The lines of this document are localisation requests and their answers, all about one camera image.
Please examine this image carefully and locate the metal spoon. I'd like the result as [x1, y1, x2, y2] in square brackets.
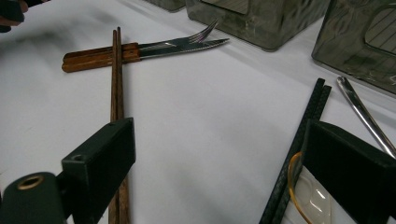
[335, 76, 396, 160]

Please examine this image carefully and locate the wooden chopstick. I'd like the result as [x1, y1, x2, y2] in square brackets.
[115, 26, 132, 224]
[107, 29, 121, 224]

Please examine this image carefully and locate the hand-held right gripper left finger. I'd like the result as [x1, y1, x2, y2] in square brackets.
[61, 117, 136, 224]

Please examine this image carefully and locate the grey translucent bin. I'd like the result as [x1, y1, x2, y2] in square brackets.
[185, 0, 331, 52]
[311, 0, 396, 97]
[144, 0, 188, 13]

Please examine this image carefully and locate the wooden-handled knife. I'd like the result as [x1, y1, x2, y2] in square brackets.
[61, 37, 231, 74]

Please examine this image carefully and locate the wooden-handled fork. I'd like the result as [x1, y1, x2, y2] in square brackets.
[63, 19, 219, 63]

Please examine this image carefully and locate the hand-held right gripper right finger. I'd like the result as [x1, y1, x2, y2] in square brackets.
[302, 119, 396, 224]

